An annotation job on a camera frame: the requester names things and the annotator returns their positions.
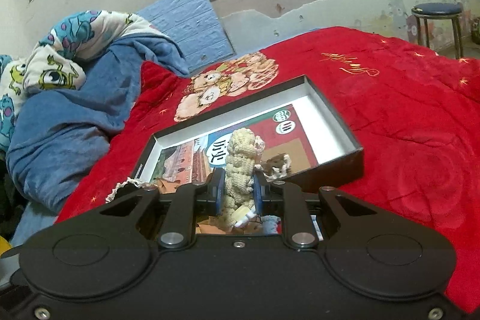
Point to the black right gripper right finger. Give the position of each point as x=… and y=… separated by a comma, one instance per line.
x=287, y=201

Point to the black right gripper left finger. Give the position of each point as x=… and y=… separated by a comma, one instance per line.
x=182, y=207

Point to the brown paper pyramid packet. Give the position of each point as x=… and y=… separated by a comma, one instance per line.
x=211, y=226

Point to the brown crochet scrunchie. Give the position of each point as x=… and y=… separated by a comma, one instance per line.
x=275, y=168

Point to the cream crochet scrunchie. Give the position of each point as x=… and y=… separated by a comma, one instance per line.
x=240, y=169

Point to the black crochet scrunchie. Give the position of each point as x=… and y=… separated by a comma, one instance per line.
x=129, y=186

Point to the colourful printed book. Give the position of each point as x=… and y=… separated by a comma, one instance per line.
x=275, y=138

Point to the black shallow cardboard box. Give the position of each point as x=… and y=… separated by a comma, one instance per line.
x=340, y=155

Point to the blue fleece blanket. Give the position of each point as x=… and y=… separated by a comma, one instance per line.
x=61, y=133

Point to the red embroidered bedspread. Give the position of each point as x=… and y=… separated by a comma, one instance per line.
x=415, y=113

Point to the cartoon monster print quilt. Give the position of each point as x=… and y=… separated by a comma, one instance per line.
x=56, y=58

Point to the brown patterned ball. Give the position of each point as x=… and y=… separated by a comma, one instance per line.
x=475, y=30

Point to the blue foam wall panel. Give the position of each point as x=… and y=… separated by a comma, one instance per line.
x=195, y=27

